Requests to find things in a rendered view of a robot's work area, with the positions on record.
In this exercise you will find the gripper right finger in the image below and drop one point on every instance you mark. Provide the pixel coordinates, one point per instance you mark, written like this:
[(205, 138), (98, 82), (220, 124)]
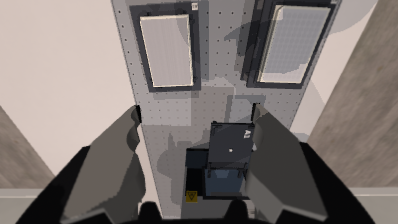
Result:
[(289, 183)]

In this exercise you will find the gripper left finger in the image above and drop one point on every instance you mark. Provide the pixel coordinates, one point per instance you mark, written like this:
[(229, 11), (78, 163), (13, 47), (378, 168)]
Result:
[(102, 184)]

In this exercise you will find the dark grey rectangular frame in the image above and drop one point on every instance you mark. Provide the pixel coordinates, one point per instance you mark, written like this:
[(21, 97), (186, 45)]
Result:
[(190, 8)]

